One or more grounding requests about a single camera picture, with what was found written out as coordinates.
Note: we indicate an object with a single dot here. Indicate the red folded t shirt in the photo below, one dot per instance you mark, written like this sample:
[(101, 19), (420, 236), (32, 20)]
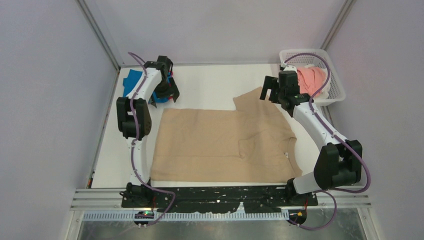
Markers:
[(171, 85)]

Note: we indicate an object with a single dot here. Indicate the blue folded t shirt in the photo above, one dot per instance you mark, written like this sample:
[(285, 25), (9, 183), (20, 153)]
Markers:
[(132, 80)]

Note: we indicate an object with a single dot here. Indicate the beige t shirt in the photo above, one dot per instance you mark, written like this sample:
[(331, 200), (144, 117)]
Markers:
[(252, 144)]

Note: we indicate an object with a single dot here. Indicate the aluminium frame rail right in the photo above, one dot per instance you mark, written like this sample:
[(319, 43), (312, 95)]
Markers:
[(337, 23)]

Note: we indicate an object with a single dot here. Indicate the white plastic laundry basket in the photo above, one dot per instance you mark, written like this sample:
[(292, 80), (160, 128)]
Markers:
[(320, 58)]

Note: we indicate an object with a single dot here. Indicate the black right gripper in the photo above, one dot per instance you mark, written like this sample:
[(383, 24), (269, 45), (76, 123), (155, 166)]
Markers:
[(271, 83)]

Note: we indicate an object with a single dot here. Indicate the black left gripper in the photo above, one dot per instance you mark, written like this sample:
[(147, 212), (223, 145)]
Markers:
[(173, 92)]

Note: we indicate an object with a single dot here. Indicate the aluminium frame rail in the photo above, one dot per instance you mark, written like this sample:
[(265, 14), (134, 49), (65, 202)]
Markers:
[(337, 23), (96, 21)]

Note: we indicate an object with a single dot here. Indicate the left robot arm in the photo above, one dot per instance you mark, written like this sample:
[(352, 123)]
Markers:
[(153, 83)]

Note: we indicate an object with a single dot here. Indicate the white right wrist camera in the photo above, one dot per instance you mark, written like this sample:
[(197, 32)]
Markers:
[(287, 67)]

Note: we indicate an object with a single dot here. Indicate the pink t shirt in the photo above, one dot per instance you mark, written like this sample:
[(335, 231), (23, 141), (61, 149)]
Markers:
[(310, 79)]

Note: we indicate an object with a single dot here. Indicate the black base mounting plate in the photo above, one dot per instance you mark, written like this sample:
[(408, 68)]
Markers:
[(216, 200)]

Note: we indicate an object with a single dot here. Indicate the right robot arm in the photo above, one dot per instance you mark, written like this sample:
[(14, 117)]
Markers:
[(338, 163)]

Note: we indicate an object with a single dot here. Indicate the aluminium frame rail left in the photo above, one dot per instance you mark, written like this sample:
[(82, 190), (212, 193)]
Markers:
[(96, 21)]

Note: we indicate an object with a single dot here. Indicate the aluminium front rail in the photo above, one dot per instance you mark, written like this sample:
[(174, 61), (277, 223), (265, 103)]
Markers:
[(104, 204)]

